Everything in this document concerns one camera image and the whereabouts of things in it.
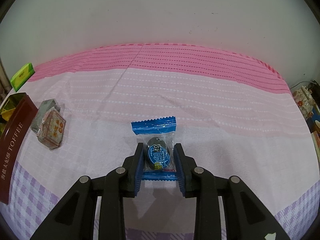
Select dark blue candy packet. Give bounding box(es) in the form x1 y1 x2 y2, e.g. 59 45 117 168
131 116 177 181

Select tan red boxed snack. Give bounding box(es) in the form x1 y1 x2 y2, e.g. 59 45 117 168
37 107 66 150

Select pink purple checked tablecloth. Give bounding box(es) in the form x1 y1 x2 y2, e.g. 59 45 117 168
1 43 319 239

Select grey wrapped block snack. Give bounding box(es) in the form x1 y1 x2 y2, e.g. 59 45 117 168
30 99 61 134

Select gold toffee tin box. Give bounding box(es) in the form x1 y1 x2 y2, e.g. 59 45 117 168
1 93 38 204

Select cluttered shelf items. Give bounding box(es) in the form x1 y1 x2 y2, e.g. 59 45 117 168
290 81 319 161

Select green tissue pack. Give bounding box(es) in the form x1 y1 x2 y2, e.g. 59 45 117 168
10 63 35 92

